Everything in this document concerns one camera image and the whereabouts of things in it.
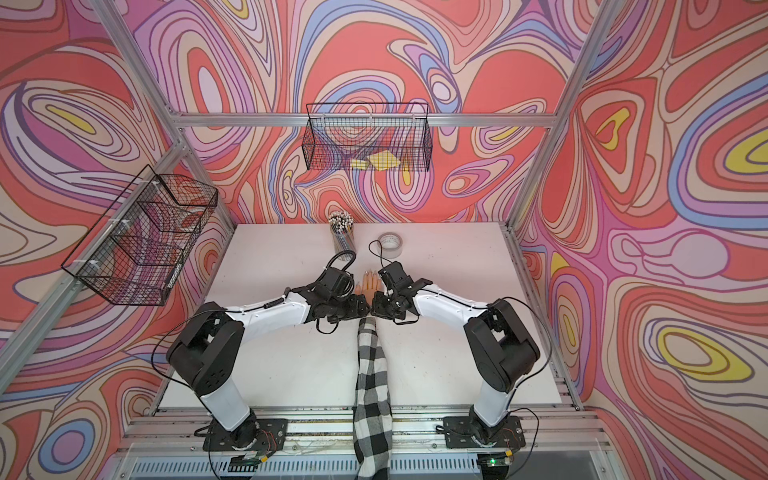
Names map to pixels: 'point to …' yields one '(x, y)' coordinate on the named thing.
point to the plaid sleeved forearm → (372, 413)
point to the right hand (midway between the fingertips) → (375, 318)
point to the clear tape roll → (391, 244)
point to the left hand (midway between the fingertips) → (366, 312)
